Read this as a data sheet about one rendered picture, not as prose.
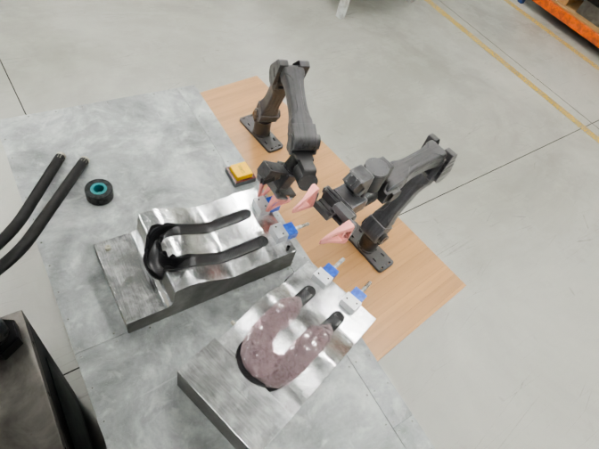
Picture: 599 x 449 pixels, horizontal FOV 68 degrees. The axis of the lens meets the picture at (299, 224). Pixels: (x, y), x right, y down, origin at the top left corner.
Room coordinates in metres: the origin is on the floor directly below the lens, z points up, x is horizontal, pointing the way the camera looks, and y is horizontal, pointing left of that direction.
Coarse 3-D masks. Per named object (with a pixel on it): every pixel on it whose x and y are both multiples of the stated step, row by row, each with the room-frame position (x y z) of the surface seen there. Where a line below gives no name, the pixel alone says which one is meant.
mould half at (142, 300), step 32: (256, 192) 0.91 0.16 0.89; (256, 224) 0.79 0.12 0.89; (96, 256) 0.56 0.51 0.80; (128, 256) 0.56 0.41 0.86; (256, 256) 0.69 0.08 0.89; (288, 256) 0.74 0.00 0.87; (128, 288) 0.48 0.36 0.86; (160, 288) 0.51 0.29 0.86; (192, 288) 0.51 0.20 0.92; (224, 288) 0.58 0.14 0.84; (128, 320) 0.40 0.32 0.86
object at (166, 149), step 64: (0, 128) 0.86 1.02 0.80; (64, 128) 0.95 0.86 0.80; (128, 128) 1.06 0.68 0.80; (192, 128) 1.16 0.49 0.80; (128, 192) 0.80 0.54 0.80; (192, 192) 0.89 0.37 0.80; (64, 256) 0.52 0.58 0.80; (64, 320) 0.36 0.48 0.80; (192, 320) 0.48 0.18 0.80; (128, 384) 0.27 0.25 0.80; (320, 384) 0.44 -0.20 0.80; (384, 384) 0.50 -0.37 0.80; (128, 448) 0.14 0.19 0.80; (192, 448) 0.19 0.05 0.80; (320, 448) 0.29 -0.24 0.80; (384, 448) 0.34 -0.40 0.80
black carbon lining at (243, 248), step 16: (160, 224) 0.64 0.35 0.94; (176, 224) 0.67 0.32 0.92; (192, 224) 0.70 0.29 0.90; (208, 224) 0.74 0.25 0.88; (224, 224) 0.76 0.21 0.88; (160, 240) 0.60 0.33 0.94; (256, 240) 0.74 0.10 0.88; (144, 256) 0.56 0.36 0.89; (160, 256) 0.56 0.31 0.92; (176, 256) 0.56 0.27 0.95; (192, 256) 0.60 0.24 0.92; (208, 256) 0.63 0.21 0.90; (224, 256) 0.66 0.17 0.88; (240, 256) 0.67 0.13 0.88; (160, 272) 0.54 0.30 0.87
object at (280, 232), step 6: (270, 228) 0.78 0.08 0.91; (276, 228) 0.78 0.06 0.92; (282, 228) 0.79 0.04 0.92; (288, 228) 0.81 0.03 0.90; (294, 228) 0.82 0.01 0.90; (300, 228) 0.84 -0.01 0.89; (276, 234) 0.76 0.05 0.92; (282, 234) 0.77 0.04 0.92; (288, 234) 0.78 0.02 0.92; (294, 234) 0.80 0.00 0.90; (276, 240) 0.75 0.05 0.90; (282, 240) 0.76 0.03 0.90
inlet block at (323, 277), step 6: (342, 258) 0.80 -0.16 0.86; (330, 264) 0.76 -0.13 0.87; (336, 264) 0.78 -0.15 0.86; (318, 270) 0.72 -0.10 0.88; (324, 270) 0.74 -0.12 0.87; (330, 270) 0.74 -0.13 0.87; (336, 270) 0.75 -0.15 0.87; (312, 276) 0.70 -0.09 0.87; (318, 276) 0.70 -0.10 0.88; (324, 276) 0.71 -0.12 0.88; (330, 276) 0.71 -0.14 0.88; (318, 282) 0.69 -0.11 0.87; (324, 282) 0.69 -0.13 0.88; (330, 282) 0.71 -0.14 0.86; (324, 288) 0.69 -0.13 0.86
